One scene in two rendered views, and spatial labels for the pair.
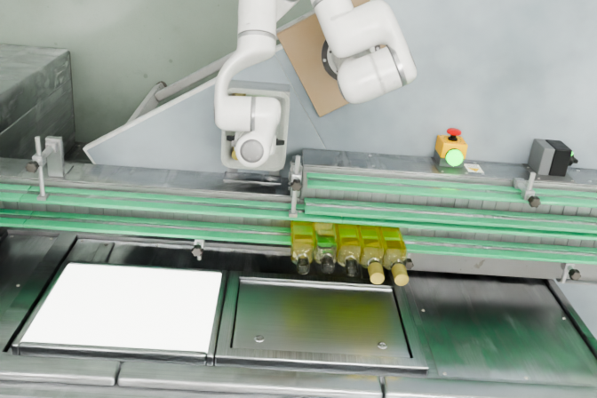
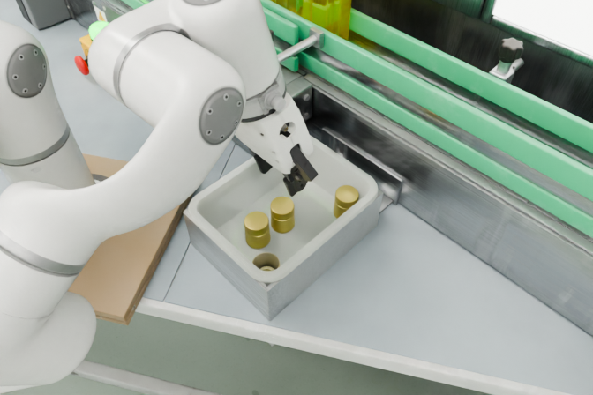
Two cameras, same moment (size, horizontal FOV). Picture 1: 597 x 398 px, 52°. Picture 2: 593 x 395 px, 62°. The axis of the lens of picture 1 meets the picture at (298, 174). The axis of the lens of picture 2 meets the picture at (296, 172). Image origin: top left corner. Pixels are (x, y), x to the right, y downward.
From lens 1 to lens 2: 1.10 m
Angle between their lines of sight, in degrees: 27
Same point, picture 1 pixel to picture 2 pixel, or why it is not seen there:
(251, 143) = not seen: outside the picture
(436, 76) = not seen: hidden behind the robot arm
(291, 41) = (115, 290)
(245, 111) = (141, 54)
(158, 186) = (521, 217)
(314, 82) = not seen: hidden behind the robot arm
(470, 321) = not seen: outside the picture
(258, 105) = (112, 57)
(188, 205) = (478, 133)
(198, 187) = (446, 175)
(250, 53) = (39, 188)
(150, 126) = (472, 353)
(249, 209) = (378, 80)
